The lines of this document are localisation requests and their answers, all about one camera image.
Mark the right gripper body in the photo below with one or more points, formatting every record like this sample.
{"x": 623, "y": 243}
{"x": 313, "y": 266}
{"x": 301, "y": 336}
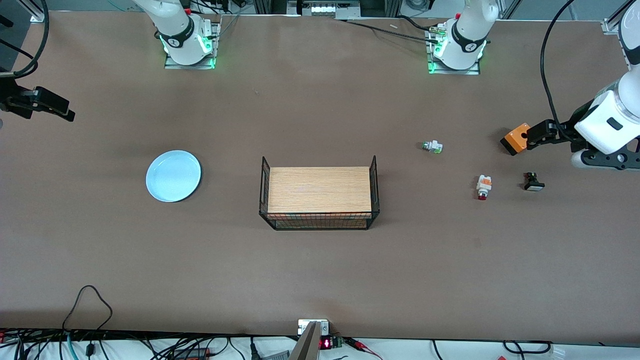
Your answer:
{"x": 15, "y": 98}

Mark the red push button switch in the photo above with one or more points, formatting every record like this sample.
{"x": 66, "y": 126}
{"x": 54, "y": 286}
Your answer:
{"x": 483, "y": 186}

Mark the light blue round plate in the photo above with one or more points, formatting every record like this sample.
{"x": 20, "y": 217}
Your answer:
{"x": 173, "y": 176}

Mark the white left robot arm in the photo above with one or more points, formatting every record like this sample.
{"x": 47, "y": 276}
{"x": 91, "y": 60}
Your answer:
{"x": 467, "y": 30}

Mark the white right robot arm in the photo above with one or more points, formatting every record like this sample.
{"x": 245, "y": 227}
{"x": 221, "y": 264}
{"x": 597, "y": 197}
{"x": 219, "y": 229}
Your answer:
{"x": 180, "y": 30}

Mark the black button with white cap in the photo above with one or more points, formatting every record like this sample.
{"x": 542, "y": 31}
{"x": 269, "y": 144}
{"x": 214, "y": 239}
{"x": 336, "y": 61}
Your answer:
{"x": 534, "y": 186}

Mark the green white small connector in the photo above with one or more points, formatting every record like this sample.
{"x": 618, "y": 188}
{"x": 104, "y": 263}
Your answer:
{"x": 434, "y": 146}

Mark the wooden board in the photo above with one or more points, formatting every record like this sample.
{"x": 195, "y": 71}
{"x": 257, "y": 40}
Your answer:
{"x": 320, "y": 190}

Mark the small white device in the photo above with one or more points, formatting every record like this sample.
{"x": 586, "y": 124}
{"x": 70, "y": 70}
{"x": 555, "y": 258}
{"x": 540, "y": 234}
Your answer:
{"x": 324, "y": 327}

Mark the red LED display module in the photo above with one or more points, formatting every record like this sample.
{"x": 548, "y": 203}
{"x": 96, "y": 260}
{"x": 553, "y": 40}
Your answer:
{"x": 326, "y": 343}

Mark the grey metal bar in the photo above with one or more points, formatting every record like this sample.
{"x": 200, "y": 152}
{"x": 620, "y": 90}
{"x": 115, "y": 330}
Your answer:
{"x": 306, "y": 347}

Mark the orange button enclosure box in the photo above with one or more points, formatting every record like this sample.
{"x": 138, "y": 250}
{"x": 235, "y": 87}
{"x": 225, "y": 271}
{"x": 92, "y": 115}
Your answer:
{"x": 515, "y": 139}

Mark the aluminium frame profile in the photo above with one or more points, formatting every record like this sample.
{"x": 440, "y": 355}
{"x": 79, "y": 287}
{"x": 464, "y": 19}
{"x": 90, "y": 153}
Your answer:
{"x": 610, "y": 26}
{"x": 37, "y": 17}

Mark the metal frame fixture with light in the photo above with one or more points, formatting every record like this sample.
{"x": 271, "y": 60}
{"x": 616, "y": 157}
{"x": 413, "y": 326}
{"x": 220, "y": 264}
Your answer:
{"x": 325, "y": 9}

